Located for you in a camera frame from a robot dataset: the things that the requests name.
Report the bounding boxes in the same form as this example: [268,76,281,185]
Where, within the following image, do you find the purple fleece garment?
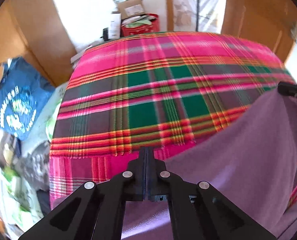
[121,87,297,240]

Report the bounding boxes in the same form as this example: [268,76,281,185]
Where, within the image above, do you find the wooden room door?
[221,0,297,62]

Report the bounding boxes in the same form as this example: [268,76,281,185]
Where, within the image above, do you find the transparent printed door curtain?
[173,0,227,34]

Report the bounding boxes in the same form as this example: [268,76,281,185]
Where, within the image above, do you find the pink plaid tablecloth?
[50,32,294,202]

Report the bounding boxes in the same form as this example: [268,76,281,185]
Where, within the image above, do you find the blue printed tote bag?
[0,57,55,140]

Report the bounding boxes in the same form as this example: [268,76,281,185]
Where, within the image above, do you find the red patterned storage basket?
[121,14,160,37]

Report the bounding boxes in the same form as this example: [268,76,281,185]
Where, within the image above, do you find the brown cardboard box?
[114,0,145,20]

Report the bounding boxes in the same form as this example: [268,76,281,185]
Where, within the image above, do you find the white product box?
[108,13,121,40]

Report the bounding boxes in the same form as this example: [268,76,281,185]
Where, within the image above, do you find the wooden wardrobe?
[0,0,76,86]

